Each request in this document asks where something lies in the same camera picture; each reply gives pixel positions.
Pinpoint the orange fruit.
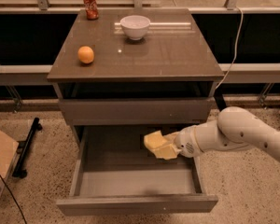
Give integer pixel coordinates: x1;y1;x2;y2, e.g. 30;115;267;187
77;46;94;63

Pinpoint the white power cable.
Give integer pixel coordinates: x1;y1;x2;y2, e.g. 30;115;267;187
214;5;245;91

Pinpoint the red soda can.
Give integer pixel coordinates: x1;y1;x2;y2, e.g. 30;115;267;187
83;0;99;21

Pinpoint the closed grey top drawer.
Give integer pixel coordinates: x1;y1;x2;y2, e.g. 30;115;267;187
59;98;213;125

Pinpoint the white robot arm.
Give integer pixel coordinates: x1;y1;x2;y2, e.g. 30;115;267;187
144;106;280;162

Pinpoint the open grey middle drawer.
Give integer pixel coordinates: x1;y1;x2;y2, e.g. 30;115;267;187
57;125;218;216

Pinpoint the white ceramic bowl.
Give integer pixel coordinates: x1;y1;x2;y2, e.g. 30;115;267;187
120;15;150;40

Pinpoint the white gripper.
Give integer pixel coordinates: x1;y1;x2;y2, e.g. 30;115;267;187
150;126;200;160

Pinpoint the black metal stand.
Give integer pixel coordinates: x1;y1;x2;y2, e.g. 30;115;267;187
12;118;42;178

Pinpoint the grey drawer cabinet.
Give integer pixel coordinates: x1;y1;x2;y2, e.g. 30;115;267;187
46;7;225;147

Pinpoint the black cable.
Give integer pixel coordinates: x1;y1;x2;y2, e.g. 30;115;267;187
0;151;28;224

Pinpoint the yellow sponge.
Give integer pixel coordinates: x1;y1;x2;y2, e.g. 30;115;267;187
144;131;173;152

